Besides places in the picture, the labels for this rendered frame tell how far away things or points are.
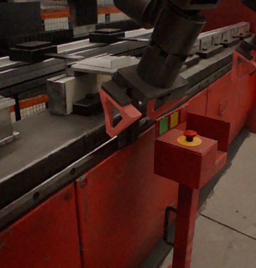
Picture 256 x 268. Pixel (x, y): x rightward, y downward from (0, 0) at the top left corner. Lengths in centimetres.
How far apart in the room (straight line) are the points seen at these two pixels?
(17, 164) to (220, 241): 135
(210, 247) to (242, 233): 22
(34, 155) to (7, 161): 6
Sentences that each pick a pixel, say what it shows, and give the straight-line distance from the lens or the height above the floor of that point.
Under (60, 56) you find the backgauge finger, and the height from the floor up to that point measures 100.
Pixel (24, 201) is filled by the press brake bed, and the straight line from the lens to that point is 71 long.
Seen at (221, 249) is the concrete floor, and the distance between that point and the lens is 180.
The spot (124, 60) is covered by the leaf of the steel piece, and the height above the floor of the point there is 101.
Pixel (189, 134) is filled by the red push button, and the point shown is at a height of 81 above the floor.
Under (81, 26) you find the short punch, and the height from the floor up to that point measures 110.
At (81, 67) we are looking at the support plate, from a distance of 91.
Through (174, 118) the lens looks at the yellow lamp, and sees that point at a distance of 106.
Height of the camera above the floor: 119
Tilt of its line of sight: 23 degrees down
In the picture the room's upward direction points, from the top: straight up
